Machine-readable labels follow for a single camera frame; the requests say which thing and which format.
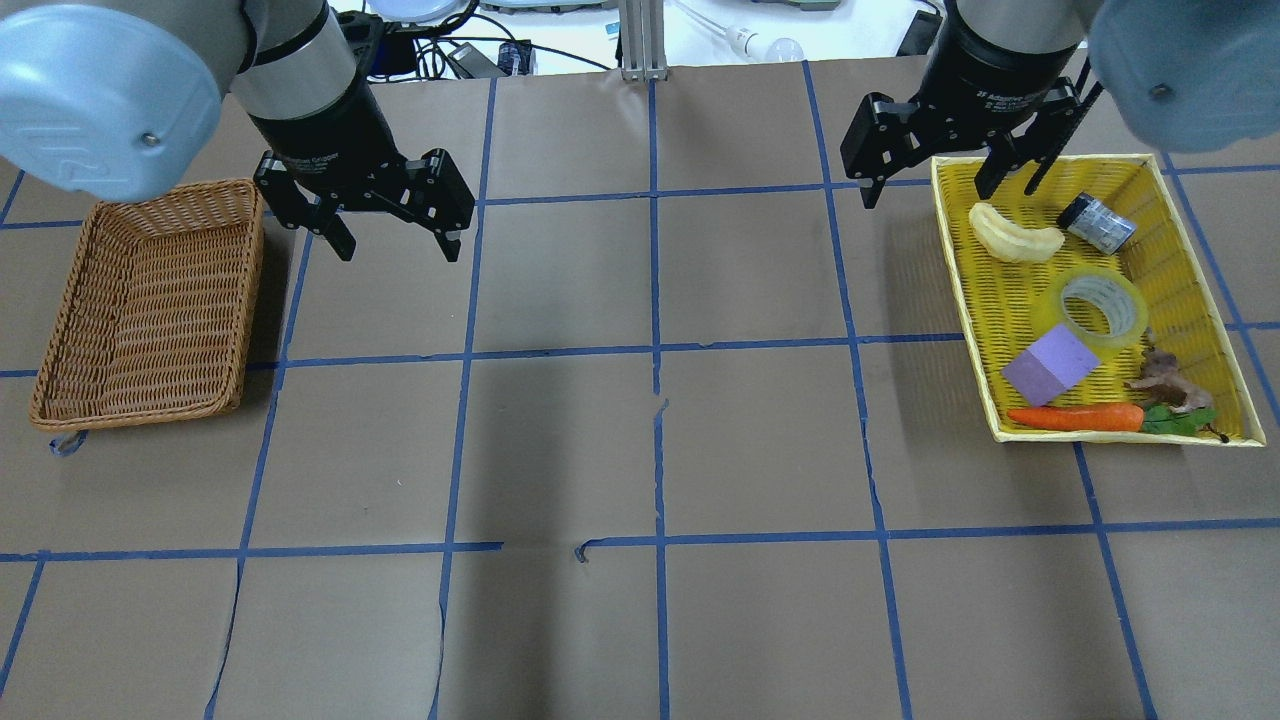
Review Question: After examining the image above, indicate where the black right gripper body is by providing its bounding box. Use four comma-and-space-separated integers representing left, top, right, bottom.
840, 35, 1103, 181

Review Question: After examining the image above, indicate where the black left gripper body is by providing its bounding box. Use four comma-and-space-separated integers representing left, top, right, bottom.
251, 85, 475, 231

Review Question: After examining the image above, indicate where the clear yellow tape roll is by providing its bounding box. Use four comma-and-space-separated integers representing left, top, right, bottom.
1030, 266, 1149, 359

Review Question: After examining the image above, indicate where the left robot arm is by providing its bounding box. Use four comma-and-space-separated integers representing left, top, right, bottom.
1, 1, 475, 263

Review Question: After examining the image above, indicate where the yellow toy banana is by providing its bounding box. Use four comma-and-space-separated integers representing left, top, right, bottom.
968, 202, 1066, 263

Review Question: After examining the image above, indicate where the black silver can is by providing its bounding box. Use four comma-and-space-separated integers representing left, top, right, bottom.
1055, 192, 1137, 256

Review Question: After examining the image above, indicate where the yellow plastic tray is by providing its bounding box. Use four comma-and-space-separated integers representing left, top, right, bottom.
931, 154, 1267, 448

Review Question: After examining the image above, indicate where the purple foam block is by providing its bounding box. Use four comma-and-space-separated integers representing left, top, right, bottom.
1000, 324, 1101, 407

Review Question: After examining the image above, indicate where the brown wicker basket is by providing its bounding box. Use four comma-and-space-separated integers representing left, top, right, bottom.
28, 179, 265, 433

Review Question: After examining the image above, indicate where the orange toy carrot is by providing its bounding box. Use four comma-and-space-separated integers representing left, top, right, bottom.
1006, 402, 1219, 436

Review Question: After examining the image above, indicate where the brown toy figure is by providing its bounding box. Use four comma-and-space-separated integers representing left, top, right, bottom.
1125, 347, 1216, 414

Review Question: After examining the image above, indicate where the aluminium frame post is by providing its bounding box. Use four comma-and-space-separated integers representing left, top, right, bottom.
617, 0, 669, 82

